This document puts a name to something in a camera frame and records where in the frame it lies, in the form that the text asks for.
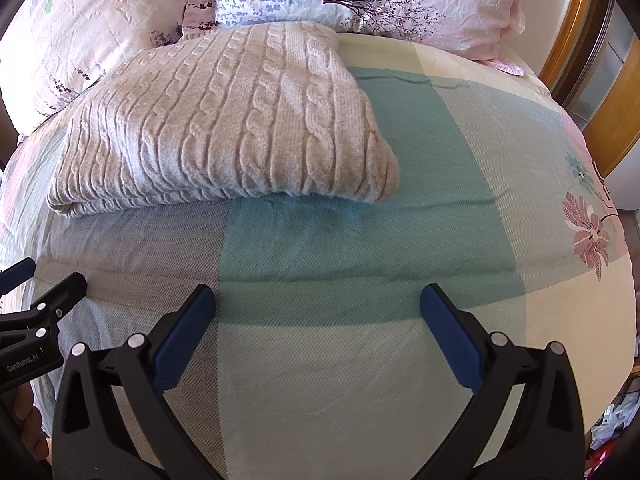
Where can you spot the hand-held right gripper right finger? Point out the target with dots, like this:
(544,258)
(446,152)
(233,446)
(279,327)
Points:
(451,342)

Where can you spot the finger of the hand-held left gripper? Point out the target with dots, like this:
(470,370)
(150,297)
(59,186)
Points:
(19,274)
(66,294)

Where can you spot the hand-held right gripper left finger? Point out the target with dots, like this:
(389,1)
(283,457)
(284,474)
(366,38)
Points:
(184,342)

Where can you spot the person's left hand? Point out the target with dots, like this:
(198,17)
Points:
(36,435)

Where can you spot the green cream checked blanket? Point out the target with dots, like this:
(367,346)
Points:
(350,260)

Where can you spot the pile of assorted clutter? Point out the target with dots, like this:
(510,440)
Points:
(612,420)

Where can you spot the floral bed sheet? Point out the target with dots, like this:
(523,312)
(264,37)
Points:
(595,230)

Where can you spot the purple floral pillow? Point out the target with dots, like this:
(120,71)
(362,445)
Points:
(200,5)

